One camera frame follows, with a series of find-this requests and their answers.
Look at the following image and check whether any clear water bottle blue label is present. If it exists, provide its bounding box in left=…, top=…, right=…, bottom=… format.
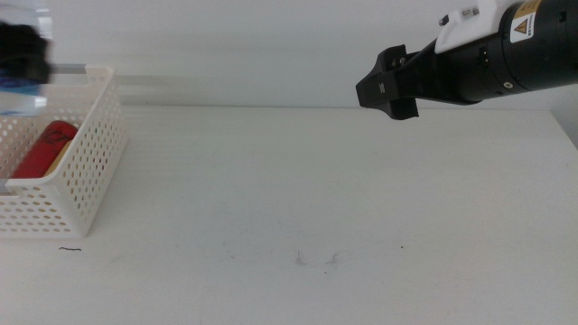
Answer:
left=0, top=0, right=51, bottom=117

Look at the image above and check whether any red soda can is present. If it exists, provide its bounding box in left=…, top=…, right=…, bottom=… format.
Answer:
left=9, top=119, right=80, bottom=181

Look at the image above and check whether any yellow juice bottle white cap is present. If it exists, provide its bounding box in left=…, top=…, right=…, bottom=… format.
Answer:
left=44, top=139, right=75, bottom=178

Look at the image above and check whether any white perforated plastic basket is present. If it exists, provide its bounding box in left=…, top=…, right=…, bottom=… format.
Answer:
left=0, top=64, right=129, bottom=239

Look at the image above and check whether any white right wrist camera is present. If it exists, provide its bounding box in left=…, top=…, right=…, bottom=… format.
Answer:
left=433, top=0, right=525, bottom=55

